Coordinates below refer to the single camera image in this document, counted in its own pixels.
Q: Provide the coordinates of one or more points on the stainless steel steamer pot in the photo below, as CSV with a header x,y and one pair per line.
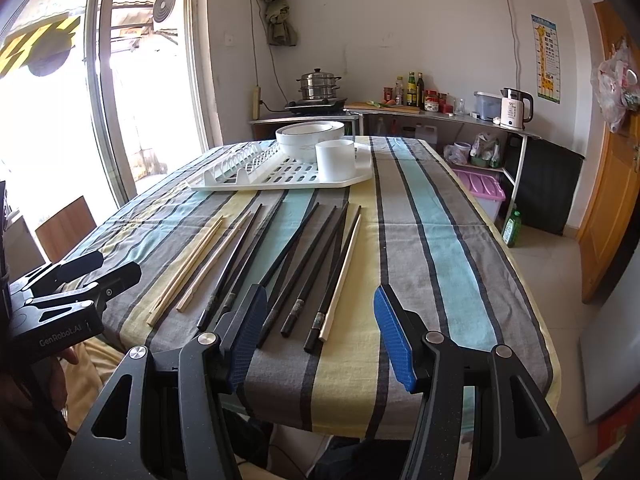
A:
x,y
319,85

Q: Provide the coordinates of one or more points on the light wooden chopstick left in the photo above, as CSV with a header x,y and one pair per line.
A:
x,y
184,271

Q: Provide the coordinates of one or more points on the wooden door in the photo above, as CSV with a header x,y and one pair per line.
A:
x,y
616,188

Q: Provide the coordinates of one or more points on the white plastic bag under shelf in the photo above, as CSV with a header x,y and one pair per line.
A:
x,y
457,153

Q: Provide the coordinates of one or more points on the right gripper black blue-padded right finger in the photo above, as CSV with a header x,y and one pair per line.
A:
x,y
515,433

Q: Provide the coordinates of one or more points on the black cabinet panel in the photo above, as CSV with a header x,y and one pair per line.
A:
x,y
549,178

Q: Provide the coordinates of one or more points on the green oil bottle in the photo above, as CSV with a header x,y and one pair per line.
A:
x,y
411,98

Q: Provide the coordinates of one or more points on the giraffe height wall poster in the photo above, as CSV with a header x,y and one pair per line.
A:
x,y
547,59

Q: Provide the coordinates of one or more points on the light wooden chopstick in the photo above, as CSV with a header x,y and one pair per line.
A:
x,y
341,279
211,262
184,271

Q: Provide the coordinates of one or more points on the white ceramic bowl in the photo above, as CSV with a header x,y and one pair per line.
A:
x,y
299,141

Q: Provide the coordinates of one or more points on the green plastic bottle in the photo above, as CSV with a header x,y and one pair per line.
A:
x,y
512,228

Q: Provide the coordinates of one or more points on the black induction cooker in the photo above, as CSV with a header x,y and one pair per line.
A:
x,y
316,107

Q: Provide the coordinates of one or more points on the wooden cutting board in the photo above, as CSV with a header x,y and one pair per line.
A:
x,y
375,107

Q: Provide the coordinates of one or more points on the white electric kettle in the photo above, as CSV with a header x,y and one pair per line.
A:
x,y
517,108

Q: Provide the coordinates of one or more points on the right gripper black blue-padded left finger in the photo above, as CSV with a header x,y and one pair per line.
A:
x,y
159,416

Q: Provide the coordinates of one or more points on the red-lidded jar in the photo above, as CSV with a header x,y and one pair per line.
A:
x,y
431,101

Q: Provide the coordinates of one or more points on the dark sauce bottle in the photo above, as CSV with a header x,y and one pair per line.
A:
x,y
420,88

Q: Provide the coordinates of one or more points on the metal kitchen shelf counter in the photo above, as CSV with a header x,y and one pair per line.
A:
x,y
360,127

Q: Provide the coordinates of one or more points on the striped tablecloth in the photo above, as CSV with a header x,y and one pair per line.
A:
x,y
420,232

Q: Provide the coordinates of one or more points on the green hanging cloth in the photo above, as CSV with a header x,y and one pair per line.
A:
x,y
280,31

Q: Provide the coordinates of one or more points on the white ceramic mug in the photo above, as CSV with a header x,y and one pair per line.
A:
x,y
343,162

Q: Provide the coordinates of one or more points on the light wooden chopstick right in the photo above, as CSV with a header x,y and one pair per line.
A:
x,y
341,279

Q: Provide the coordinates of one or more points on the black chopstick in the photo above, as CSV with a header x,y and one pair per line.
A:
x,y
287,248
331,287
208,311
304,293
278,304
233,293

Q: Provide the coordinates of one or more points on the white plastic dish rack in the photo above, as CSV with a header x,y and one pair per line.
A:
x,y
269,169

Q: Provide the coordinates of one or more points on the plastic bag on door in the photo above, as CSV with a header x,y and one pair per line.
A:
x,y
615,84

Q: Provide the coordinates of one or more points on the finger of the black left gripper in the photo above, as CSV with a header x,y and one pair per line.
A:
x,y
46,279
103,289

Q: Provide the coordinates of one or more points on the pink lidded storage box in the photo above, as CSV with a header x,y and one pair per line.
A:
x,y
485,188

